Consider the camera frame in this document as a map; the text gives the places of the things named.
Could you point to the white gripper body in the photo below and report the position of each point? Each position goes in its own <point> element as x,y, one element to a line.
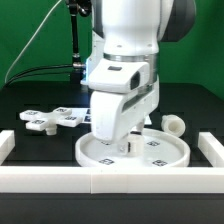
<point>122,98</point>

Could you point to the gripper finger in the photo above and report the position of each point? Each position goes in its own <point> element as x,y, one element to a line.
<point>138,128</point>
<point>124,147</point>

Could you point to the white round table top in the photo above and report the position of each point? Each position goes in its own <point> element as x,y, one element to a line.
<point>150,149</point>

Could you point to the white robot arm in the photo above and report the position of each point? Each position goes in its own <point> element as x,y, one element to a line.
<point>132,29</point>

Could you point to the white marker sheet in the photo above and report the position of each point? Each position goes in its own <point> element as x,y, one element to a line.
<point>84,113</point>

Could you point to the white right fence bar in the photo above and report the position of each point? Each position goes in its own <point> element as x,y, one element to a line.
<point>212,149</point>

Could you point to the white fence bar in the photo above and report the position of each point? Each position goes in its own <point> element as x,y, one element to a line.
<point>7,143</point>
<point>212,149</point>
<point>16,179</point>

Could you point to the white cross-shaped table base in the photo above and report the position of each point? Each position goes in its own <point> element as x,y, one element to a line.
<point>41,121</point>

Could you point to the white front fence bar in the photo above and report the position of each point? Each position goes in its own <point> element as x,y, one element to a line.
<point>16,179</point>

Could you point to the white left fence bar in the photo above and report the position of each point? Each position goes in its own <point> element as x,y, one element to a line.
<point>7,143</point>

